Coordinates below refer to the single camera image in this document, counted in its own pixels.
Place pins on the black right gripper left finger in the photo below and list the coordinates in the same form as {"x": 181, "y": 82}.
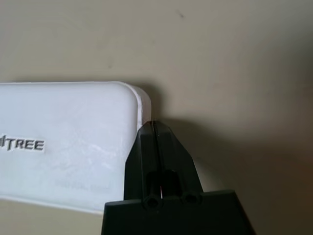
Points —
{"x": 141, "y": 166}

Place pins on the white plastic pencil case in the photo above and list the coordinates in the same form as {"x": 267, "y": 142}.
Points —
{"x": 73, "y": 122}

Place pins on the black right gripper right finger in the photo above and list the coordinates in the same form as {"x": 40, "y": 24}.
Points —
{"x": 176, "y": 166}

